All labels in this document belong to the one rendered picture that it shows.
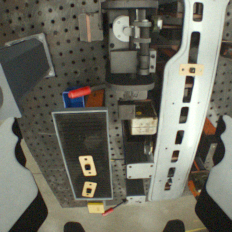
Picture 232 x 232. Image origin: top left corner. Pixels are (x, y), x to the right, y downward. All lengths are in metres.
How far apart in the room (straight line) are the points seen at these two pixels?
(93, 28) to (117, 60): 0.12
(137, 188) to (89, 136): 0.48
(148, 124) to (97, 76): 0.42
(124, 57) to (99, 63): 0.48
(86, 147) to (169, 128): 0.33
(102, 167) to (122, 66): 0.31
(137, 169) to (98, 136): 0.23
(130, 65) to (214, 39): 0.32
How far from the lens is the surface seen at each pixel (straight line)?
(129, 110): 0.52
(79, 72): 0.90
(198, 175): 1.01
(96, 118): 0.46
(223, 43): 0.71
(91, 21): 0.47
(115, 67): 0.40
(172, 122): 0.69
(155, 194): 0.99
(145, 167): 0.65
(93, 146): 0.51
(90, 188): 0.65
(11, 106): 0.59
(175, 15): 0.60
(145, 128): 0.58
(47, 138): 1.15
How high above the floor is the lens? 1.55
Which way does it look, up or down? 59 degrees down
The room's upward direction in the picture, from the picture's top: 179 degrees clockwise
